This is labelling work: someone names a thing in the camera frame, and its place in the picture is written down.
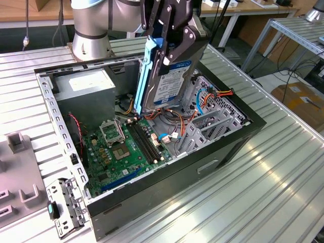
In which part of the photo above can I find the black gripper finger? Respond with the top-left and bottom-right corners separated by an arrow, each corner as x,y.
140,0 -> 160,38
157,4 -> 211,76

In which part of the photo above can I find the hard disk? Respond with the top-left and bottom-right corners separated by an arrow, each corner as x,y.
133,35 -> 200,119

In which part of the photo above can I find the red yellow power wire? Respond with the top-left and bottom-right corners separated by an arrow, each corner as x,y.
202,86 -> 235,102

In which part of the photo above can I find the grey metal disk bay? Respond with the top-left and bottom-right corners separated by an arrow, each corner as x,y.
174,75 -> 251,156

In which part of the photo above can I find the black RAM slot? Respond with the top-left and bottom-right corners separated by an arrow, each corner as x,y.
134,120 -> 162,161
138,119 -> 166,160
130,121 -> 159,164
127,122 -> 155,165

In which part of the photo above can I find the blue expansion slot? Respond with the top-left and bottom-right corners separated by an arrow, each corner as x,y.
102,167 -> 143,193

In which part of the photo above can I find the black stand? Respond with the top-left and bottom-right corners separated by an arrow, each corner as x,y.
207,0 -> 232,49

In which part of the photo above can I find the grey metal drive cage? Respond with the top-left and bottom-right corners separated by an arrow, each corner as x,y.
177,60 -> 201,112

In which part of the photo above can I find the grey metal slat table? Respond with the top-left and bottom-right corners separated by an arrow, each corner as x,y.
241,17 -> 324,74

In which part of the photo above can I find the brown wooden block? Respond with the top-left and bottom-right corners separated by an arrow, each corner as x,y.
34,0 -> 52,11

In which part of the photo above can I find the grey power supply unit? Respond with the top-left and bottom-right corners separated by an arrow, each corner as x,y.
52,68 -> 116,132

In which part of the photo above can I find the green motherboard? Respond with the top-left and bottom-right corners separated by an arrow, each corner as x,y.
80,117 -> 175,199

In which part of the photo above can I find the metal socket cover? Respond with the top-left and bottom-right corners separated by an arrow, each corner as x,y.
99,118 -> 126,148

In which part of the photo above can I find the labelled cardboard box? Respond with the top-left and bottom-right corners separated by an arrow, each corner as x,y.
270,80 -> 324,132

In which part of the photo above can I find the CPU socket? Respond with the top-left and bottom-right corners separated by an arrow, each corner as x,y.
112,144 -> 131,160

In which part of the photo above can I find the black open PC case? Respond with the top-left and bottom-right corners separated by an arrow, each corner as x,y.
33,46 -> 268,241

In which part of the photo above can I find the grey parts rack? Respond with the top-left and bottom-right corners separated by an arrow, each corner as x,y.
0,134 -> 51,233

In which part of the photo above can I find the black teal latch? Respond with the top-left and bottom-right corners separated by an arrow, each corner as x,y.
47,201 -> 61,220

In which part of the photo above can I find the blue data wire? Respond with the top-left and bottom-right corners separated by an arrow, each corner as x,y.
195,87 -> 212,116
158,132 -> 183,144

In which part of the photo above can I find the orange red wire bundle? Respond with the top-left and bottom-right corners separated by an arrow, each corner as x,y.
113,97 -> 199,139

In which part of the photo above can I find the red black fan wire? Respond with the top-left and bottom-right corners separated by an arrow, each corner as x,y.
68,113 -> 84,152

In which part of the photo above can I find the white-tipped black cable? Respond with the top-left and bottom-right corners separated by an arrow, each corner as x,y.
22,0 -> 30,52

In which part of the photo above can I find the wooden desk white frame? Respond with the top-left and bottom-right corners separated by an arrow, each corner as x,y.
0,0 -> 299,49

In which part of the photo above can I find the metal expansion bracket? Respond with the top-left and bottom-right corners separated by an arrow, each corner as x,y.
45,177 -> 87,240

